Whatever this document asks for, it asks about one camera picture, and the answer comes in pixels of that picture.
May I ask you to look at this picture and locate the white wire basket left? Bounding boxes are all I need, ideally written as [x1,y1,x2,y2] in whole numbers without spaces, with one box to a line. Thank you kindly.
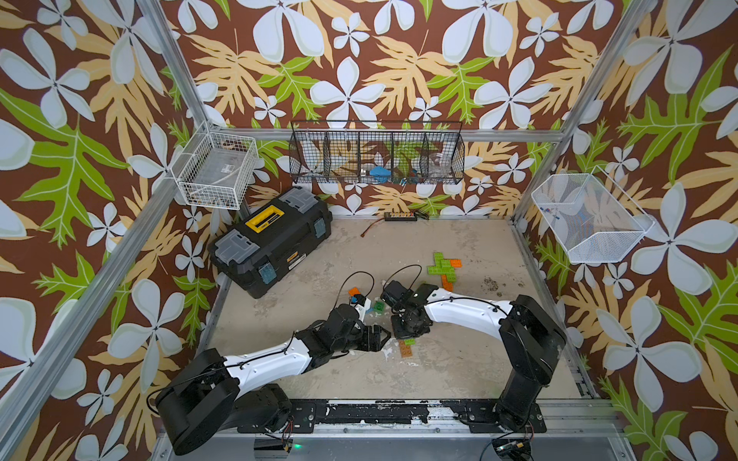
[172,122,259,215]

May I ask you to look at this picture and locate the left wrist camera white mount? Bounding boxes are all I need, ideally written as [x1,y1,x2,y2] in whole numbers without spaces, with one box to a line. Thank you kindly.
[350,293,372,322]

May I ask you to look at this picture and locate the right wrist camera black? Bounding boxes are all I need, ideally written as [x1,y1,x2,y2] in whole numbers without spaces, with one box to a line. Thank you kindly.
[381,280,411,309]

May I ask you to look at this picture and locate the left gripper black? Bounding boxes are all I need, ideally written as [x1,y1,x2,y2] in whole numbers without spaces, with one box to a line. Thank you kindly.
[331,322,392,353]

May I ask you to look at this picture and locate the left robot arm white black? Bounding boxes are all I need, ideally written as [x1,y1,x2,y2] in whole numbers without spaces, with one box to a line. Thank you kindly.
[155,305,391,456]

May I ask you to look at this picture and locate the black toolbox yellow handle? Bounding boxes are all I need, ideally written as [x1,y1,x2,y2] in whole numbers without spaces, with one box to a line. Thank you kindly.
[209,187,332,299]

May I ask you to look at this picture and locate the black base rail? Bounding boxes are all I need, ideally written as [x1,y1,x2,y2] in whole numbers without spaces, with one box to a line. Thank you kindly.
[235,396,549,434]

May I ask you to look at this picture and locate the white wire basket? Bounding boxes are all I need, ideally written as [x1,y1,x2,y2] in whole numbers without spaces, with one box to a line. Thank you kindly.
[532,167,655,264]
[172,122,259,215]

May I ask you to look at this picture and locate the white wire basket right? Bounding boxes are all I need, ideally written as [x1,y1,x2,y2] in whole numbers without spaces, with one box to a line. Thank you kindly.
[532,167,655,264]

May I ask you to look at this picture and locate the tan lego brick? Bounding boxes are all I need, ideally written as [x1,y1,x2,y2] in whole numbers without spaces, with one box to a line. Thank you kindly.
[399,343,413,358]

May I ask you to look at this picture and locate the black wire basket centre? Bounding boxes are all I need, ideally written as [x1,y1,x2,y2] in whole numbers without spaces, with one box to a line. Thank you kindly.
[288,119,466,186]

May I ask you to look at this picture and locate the black power strip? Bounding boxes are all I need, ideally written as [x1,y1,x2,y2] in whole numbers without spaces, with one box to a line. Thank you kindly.
[384,211,418,222]

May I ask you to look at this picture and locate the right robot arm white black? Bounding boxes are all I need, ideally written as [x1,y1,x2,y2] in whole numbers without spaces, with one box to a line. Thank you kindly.
[382,280,567,431]

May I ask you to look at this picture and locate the orange lego brick long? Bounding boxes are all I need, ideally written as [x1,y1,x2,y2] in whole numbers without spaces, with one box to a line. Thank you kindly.
[441,275,454,292]

